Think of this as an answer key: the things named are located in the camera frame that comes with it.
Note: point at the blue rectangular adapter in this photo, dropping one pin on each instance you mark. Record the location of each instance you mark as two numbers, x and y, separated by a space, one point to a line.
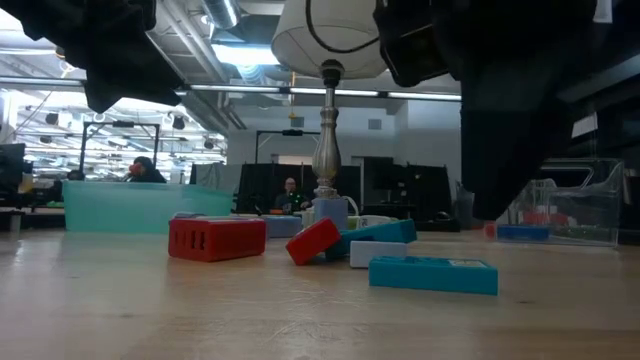
522 233

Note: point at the teal adapter with yellow label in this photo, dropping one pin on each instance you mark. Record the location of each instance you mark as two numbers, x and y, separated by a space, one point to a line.
430 277

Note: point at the white shade silver table lamp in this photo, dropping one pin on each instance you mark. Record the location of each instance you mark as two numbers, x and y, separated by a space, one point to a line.
327 145

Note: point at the red rectangular adapter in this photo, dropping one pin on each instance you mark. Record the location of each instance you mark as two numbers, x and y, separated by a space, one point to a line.
542 218

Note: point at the teal translucent plastic bin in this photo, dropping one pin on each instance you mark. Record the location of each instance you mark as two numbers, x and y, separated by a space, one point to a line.
140 207

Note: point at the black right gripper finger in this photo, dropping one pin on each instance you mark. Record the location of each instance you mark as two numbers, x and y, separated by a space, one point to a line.
510 160

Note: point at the person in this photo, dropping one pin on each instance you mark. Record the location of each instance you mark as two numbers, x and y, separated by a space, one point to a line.
147 172
290 192

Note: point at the black partition panel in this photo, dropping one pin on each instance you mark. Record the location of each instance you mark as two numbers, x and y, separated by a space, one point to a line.
260 187

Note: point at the plain teal adapter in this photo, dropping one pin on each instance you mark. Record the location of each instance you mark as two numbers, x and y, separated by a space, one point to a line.
385 232

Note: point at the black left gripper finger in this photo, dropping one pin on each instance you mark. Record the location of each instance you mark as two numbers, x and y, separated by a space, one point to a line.
125 70

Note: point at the clear plastic bin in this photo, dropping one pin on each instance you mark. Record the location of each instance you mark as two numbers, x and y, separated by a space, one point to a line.
600 220

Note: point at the large red wall charger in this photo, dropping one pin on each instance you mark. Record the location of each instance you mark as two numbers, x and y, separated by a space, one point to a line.
220 240

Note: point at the light blue charger cube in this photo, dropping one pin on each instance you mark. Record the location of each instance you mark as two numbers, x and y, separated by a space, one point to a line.
282 226

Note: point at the small green charger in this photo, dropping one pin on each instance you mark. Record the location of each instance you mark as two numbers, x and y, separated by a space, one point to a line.
353 223

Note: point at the white adapter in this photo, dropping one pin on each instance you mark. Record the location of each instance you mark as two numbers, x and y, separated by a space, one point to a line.
377 254

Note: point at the periwinkle blue charger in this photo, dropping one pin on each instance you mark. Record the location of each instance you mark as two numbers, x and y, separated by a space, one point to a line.
331 214

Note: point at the slim red adapter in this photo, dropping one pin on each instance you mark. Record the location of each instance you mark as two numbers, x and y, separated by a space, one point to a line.
312 242

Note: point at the black computer monitor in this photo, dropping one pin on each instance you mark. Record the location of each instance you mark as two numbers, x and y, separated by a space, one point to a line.
11 167

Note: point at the small white charger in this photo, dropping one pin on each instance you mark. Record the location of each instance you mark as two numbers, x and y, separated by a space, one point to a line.
375 221

